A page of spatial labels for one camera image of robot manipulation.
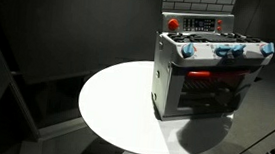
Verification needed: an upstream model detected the blue stove knob far left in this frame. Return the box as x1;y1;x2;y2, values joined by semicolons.
181;43;195;58

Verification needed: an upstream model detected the blue stove knob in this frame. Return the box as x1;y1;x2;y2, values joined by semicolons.
260;42;275;56
231;44;246;57
181;43;195;58
215;45;231;57

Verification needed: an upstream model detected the large red round knob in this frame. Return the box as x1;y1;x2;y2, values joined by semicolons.
167;19;179;31

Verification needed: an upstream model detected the grey toy stove oven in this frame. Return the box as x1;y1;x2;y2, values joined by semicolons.
151;0;274;120

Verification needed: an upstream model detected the blue stove knob far right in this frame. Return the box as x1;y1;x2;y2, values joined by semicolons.
260;42;275;56

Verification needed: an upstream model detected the white round pedestal table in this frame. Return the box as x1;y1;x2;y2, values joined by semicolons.
78;61;233;154

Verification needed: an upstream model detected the red oven door handle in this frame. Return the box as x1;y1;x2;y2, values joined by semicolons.
186;64;252;85

